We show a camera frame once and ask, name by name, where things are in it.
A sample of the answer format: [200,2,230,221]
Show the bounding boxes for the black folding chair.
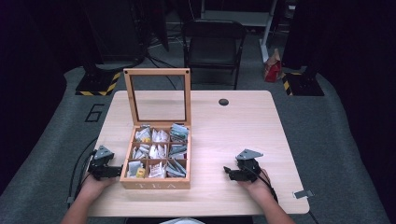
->
[181,19,248,91]

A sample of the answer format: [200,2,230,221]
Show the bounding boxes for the assorted tea bag packets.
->
[126,122,190,179]

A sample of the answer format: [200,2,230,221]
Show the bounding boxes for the person's right hand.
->
[237,168,275,203]

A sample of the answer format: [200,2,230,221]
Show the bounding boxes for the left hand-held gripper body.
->
[88,145,116,181]

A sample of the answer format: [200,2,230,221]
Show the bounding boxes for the wooden tea box with lid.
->
[120,67,192,190]

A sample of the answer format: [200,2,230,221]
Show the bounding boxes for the person's white clothing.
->
[160,217,207,224]

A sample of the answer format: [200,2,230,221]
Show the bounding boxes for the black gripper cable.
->
[242,164,321,224]
[66,137,99,203]

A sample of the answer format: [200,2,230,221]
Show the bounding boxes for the black floor cable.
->
[145,50,185,91]

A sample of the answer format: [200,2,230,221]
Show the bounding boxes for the red paper bag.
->
[263,48,283,83]

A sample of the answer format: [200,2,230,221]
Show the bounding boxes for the person's left hand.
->
[80,172,117,202]

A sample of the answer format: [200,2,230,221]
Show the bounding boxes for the white desk frame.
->
[200,0,279,63]

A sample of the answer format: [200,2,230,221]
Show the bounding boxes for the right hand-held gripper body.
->
[230,148,264,183]

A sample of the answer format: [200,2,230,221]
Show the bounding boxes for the black stand base striped edge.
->
[75,71,122,97]
[281,71,325,97]

